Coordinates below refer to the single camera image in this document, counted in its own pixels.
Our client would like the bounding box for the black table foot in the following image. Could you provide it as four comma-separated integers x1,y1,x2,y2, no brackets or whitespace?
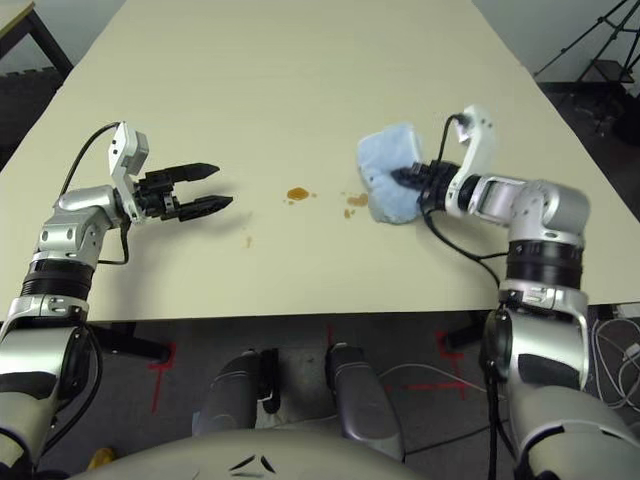
91,321,172,364
444,309,489,352

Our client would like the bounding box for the grey right robot leg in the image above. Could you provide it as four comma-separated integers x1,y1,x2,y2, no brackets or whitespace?
324,341,407,462

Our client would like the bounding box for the wooden side table black frame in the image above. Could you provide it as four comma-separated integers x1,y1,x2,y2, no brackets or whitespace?
0,0,76,77

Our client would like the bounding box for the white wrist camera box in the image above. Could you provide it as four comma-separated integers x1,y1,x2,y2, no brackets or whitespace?
106,120,151,222
446,104,499,212

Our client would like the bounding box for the grey robot torso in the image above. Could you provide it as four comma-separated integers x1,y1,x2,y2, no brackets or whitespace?
81,426,427,480

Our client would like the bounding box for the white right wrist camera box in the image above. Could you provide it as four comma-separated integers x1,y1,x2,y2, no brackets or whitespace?
446,104,499,212

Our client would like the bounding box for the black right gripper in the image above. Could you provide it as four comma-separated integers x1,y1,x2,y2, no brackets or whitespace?
390,160,459,208

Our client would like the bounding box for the white cable bundle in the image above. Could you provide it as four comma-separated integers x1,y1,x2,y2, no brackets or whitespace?
589,316,640,409

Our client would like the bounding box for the grey left robot leg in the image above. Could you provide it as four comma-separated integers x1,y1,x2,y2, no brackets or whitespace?
191,347,282,442

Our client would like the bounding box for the black foam floor mat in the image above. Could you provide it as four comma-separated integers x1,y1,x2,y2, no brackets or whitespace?
0,67,64,161

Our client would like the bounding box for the split brown liquid puddle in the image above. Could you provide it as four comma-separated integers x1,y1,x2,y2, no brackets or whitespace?
340,192,372,220

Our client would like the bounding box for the black tripod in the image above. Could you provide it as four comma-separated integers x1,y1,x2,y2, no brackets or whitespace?
531,0,640,87

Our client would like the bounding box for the yellow tool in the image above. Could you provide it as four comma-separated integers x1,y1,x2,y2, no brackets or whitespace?
89,447,118,472

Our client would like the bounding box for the grey robot leg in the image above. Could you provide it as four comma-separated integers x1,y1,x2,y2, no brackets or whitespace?
324,341,407,462
191,347,282,442

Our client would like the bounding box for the round brown liquid puddle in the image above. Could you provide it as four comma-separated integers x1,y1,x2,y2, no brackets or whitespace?
284,185,318,205

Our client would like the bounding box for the thin white floor cable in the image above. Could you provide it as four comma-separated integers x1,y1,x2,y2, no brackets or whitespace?
376,363,482,397

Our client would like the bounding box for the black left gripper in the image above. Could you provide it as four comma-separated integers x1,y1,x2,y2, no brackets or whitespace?
131,161,235,223

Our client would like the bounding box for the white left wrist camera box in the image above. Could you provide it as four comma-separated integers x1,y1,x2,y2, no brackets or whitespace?
106,120,151,222

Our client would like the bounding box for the light blue rag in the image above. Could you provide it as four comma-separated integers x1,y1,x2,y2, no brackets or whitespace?
355,121,427,227

